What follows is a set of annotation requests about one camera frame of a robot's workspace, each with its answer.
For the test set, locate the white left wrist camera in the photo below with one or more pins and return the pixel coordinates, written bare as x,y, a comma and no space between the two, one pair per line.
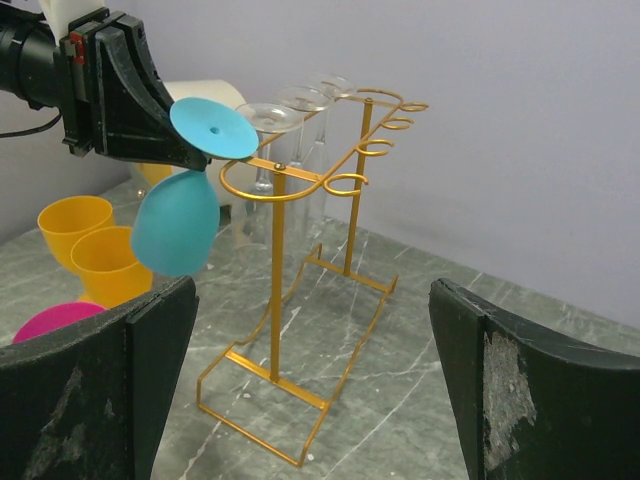
60,13

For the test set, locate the gold wire glass rack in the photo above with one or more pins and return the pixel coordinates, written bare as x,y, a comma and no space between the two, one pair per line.
259,353

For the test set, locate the white orange bread box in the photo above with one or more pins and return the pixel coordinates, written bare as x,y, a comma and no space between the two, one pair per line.
208,118

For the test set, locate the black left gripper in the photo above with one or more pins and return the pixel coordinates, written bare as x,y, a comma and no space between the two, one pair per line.
127,118

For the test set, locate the orange plastic goblet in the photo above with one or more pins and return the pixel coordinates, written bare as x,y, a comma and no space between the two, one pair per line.
65,221
109,271

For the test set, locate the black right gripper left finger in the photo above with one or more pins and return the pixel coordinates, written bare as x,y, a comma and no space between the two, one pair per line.
91,400

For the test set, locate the pink plastic goblet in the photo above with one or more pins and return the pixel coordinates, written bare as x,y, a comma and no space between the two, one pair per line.
56,317

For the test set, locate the teal plastic goblet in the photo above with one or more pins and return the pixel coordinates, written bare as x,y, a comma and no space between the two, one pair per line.
177,223

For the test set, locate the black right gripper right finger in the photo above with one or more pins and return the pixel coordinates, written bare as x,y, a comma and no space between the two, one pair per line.
530,402

